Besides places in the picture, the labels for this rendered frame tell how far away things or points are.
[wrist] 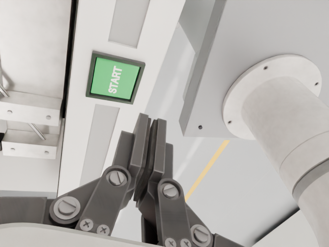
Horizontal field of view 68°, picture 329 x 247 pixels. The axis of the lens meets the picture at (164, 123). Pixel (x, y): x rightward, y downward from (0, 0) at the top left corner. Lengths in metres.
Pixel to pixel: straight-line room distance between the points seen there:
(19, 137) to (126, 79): 0.24
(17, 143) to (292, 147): 0.41
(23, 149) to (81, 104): 0.18
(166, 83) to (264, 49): 1.07
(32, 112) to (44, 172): 0.28
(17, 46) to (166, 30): 0.20
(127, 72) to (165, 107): 1.31
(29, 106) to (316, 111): 0.41
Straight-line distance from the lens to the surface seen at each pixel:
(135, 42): 0.27
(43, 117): 0.40
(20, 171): 0.66
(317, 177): 0.35
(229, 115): 0.48
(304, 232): 3.44
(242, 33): 0.41
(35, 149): 0.45
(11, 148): 0.46
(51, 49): 0.37
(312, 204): 0.36
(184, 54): 1.39
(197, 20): 0.71
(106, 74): 0.28
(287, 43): 0.46
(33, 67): 0.38
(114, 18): 0.26
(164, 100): 1.54
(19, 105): 0.39
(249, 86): 0.45
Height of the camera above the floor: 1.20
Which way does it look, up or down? 46 degrees down
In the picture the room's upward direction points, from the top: 167 degrees clockwise
